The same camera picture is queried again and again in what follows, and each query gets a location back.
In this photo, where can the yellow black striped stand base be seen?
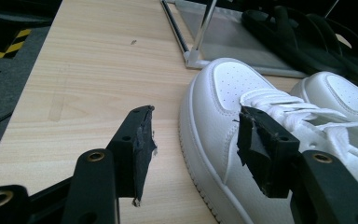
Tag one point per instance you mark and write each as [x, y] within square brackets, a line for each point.
[11, 46]

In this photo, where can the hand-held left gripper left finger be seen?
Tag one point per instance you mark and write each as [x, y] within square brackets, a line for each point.
[133, 155]

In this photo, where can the white sneaker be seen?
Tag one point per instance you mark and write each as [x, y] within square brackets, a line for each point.
[332, 90]
[214, 124]

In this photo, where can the black flip-flop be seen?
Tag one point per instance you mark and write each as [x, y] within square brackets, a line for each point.
[279, 40]
[357, 67]

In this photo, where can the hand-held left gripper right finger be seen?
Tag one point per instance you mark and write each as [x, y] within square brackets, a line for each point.
[267, 155]

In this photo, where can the metal shoe rack grey shelves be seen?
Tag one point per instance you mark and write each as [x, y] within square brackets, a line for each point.
[230, 40]

